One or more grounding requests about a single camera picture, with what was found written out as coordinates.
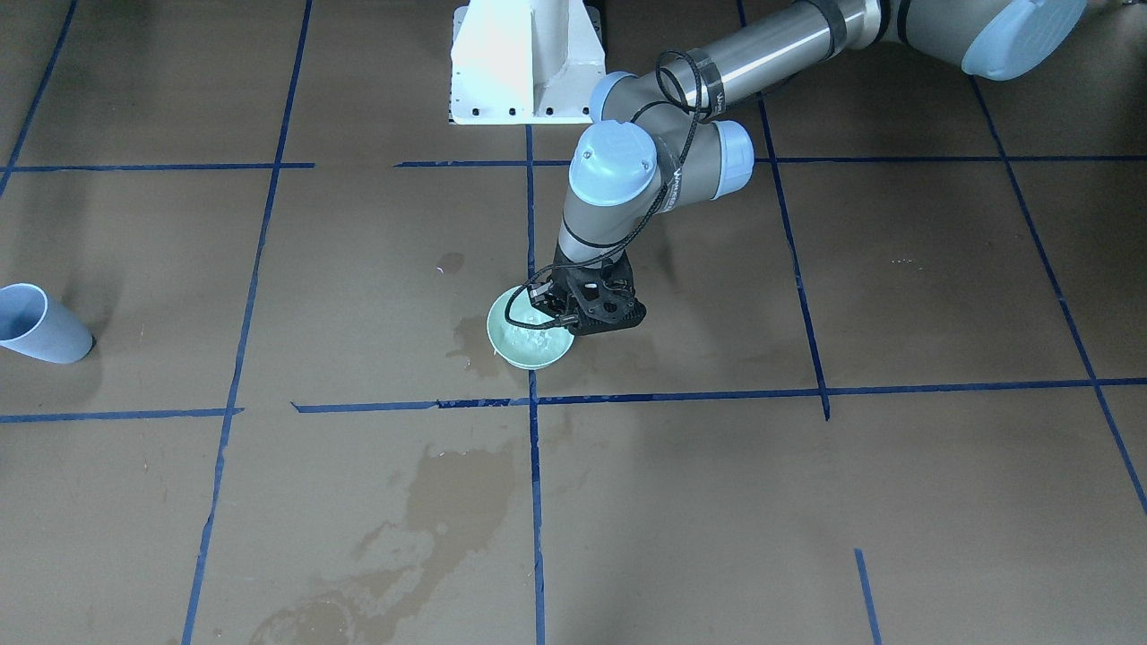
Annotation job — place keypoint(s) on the light green bowl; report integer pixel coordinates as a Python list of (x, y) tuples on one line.
[(524, 347)]

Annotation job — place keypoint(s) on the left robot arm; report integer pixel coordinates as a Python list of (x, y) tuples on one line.
[(660, 141)]

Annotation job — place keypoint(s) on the white pedestal column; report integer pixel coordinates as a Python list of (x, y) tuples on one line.
[(526, 62)]

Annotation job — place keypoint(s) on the blue plastic cup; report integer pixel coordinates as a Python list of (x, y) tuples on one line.
[(36, 325)]

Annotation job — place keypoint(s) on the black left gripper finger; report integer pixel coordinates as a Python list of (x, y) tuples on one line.
[(546, 295), (544, 319)]

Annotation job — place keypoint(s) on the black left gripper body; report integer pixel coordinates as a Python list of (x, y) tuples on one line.
[(548, 296)]

